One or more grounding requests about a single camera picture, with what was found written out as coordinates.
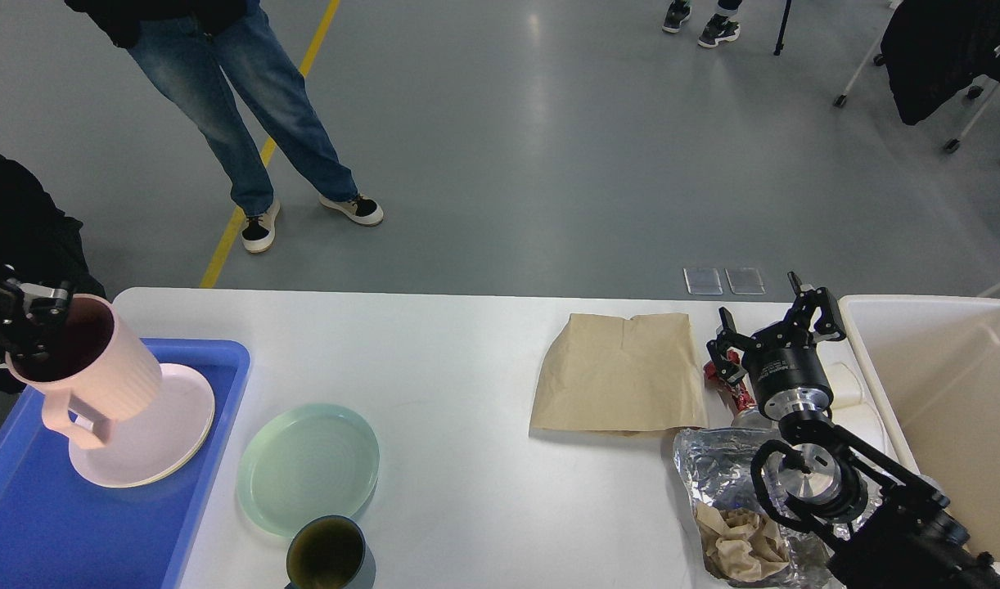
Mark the person in blue jeans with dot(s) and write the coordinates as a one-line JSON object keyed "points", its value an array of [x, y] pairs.
{"points": [[205, 57]]}

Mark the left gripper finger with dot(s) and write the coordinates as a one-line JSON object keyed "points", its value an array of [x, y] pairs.
{"points": [[22, 341], [29, 306]]}

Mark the crumpled brown napkin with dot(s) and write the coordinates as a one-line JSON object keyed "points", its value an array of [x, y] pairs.
{"points": [[741, 545]]}

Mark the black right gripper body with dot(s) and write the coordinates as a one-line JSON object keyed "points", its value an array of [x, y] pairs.
{"points": [[785, 372]]}

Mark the white foam container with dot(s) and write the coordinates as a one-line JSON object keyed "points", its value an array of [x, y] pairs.
{"points": [[853, 407]]}

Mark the green plate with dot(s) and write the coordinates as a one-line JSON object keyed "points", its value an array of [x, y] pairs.
{"points": [[308, 462]]}

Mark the blue plastic tray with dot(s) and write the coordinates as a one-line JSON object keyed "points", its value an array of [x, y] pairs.
{"points": [[58, 530]]}

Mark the right floor plate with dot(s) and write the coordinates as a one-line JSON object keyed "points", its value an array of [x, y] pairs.
{"points": [[745, 281]]}

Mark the black tripod leg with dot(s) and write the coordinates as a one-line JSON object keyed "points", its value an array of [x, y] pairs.
{"points": [[780, 43]]}

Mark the chair with black jacket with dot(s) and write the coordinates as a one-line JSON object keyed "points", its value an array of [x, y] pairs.
{"points": [[932, 51]]}

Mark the person with dark sneakers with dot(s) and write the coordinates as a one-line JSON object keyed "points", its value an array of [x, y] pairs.
{"points": [[721, 27]]}

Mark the brown paper bag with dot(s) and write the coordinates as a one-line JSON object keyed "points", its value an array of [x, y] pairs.
{"points": [[627, 376]]}

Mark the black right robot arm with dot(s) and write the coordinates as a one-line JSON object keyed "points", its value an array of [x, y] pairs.
{"points": [[884, 526]]}

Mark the left floor plate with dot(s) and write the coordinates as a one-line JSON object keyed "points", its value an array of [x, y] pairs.
{"points": [[703, 282]]}

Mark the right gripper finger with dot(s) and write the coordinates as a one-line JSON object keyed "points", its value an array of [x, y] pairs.
{"points": [[725, 340], [812, 318]]}

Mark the red snack wrapper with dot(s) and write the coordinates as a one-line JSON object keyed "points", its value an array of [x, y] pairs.
{"points": [[735, 396]]}

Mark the dark teal mug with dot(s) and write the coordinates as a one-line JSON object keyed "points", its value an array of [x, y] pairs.
{"points": [[330, 552]]}

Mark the white plastic bin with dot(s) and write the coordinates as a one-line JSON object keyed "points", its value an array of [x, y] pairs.
{"points": [[933, 367]]}

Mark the pink plate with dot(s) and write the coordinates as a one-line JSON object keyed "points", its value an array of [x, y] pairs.
{"points": [[158, 441]]}

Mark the floor plate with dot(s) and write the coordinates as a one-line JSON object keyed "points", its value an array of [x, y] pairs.
{"points": [[745, 281], [703, 282]]}

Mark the pink ribbed mug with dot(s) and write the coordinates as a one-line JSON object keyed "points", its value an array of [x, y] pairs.
{"points": [[97, 374]]}

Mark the crumpled aluminium foil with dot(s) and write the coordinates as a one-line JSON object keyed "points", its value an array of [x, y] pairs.
{"points": [[715, 468]]}

